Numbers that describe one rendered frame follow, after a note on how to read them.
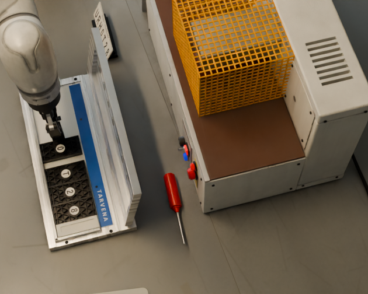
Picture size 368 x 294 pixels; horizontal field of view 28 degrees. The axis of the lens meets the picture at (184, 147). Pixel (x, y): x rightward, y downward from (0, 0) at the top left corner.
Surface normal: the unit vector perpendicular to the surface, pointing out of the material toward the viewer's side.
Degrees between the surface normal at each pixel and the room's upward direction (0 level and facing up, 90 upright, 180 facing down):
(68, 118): 0
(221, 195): 90
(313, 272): 0
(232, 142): 0
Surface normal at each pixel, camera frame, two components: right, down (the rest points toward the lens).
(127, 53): -0.01, -0.44
